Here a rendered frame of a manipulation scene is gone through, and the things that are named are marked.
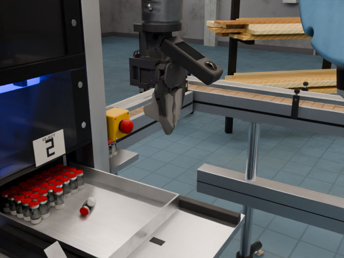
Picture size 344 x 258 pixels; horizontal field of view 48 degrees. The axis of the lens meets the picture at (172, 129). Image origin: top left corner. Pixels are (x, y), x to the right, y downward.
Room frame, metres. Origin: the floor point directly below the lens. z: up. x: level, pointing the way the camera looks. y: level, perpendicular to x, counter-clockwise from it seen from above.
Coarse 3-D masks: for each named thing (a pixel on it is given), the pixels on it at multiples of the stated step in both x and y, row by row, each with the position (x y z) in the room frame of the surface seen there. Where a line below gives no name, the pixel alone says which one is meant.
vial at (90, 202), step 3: (90, 198) 0.76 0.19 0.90; (93, 198) 0.76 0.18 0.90; (87, 201) 0.75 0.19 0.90; (90, 201) 0.75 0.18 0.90; (93, 201) 0.76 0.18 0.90; (84, 204) 0.74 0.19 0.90; (87, 204) 0.74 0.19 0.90; (90, 204) 0.74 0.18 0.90; (93, 204) 0.75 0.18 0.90; (87, 207) 0.73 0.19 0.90; (90, 207) 0.74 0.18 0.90; (90, 210) 0.74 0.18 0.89
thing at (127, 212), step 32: (96, 192) 0.83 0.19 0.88; (128, 192) 0.83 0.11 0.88; (160, 192) 0.78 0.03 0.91; (0, 224) 0.68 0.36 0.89; (32, 224) 0.69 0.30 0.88; (64, 224) 0.69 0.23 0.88; (96, 224) 0.69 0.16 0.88; (128, 224) 0.69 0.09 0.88; (160, 224) 0.69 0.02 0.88; (96, 256) 0.55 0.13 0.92
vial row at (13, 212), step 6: (66, 168) 0.86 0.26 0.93; (48, 174) 0.83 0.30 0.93; (54, 174) 0.83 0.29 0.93; (60, 174) 0.85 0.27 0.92; (36, 180) 0.80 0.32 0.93; (42, 180) 0.80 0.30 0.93; (30, 186) 0.77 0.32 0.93; (12, 192) 0.75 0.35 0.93; (18, 192) 0.75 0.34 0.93; (12, 198) 0.73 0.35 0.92; (12, 204) 0.73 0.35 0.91; (12, 210) 0.73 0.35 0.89
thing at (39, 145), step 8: (48, 136) 0.78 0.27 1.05; (56, 136) 0.80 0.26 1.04; (40, 144) 0.76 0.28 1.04; (48, 144) 0.78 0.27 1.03; (56, 144) 0.80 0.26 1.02; (40, 152) 0.76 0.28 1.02; (56, 152) 0.80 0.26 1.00; (64, 152) 0.82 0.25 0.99; (40, 160) 0.76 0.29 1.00; (48, 160) 0.78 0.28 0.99
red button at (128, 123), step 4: (124, 120) 0.98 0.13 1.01; (128, 120) 0.98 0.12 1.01; (124, 124) 0.97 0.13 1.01; (128, 124) 0.97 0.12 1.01; (132, 124) 0.99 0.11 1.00; (120, 128) 0.97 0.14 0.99; (124, 128) 0.97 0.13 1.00; (128, 128) 0.97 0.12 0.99; (132, 128) 0.99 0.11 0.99; (124, 132) 0.97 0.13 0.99; (128, 132) 0.97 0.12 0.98
